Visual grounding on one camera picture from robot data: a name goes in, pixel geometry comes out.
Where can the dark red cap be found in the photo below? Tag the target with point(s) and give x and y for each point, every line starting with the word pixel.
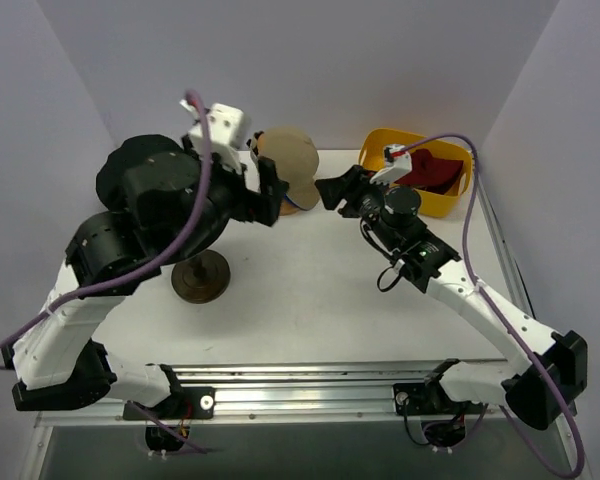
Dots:
pixel 430 173

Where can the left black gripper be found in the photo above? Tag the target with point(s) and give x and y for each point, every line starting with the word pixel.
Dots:
pixel 253 195

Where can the beige baseball cap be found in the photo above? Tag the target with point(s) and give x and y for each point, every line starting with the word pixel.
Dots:
pixel 296 159

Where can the blue baseball cap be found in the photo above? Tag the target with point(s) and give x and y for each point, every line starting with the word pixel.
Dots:
pixel 294 202

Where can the wooden hat stand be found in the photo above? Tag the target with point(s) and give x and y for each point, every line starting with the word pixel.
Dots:
pixel 289 208

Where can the aluminium side rail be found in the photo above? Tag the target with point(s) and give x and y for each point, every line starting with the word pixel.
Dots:
pixel 515 285

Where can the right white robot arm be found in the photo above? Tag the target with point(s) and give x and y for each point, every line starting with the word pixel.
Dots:
pixel 542 369

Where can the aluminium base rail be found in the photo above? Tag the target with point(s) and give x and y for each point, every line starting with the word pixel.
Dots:
pixel 315 393

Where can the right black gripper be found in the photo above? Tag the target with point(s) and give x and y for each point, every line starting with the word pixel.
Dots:
pixel 356 189

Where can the black bucket hat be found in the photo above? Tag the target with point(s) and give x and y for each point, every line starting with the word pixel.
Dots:
pixel 131 153

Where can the dark round mannequin stand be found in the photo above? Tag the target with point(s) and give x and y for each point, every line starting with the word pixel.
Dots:
pixel 201 279

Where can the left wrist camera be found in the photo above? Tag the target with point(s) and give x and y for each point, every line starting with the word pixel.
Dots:
pixel 228 128

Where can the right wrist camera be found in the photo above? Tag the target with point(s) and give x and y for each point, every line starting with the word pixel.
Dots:
pixel 397 164

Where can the yellow plastic bin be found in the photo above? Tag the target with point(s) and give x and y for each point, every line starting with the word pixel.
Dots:
pixel 433 205

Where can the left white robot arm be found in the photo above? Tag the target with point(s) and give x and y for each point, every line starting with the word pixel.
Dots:
pixel 163 204

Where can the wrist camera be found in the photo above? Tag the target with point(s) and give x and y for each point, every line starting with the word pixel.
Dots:
pixel 228 128
pixel 397 164

